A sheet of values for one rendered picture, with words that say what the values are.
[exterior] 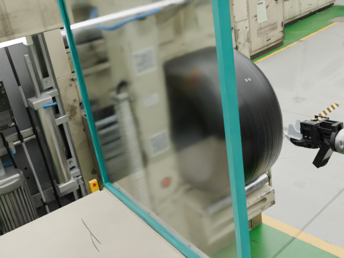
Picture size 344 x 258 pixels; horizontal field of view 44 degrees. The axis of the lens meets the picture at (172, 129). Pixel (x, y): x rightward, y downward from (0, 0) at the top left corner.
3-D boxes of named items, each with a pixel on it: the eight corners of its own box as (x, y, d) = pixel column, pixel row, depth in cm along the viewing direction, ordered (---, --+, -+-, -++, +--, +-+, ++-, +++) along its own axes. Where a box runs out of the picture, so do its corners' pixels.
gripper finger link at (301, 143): (296, 133, 135) (319, 138, 127) (297, 138, 135) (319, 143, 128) (286, 138, 132) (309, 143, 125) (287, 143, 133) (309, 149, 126)
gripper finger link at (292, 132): (283, 119, 137) (306, 123, 130) (285, 135, 139) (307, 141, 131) (276, 122, 136) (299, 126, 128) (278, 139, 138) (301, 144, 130)
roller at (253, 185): (205, 221, 156) (203, 212, 154) (197, 216, 160) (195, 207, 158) (271, 183, 172) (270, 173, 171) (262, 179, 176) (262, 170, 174)
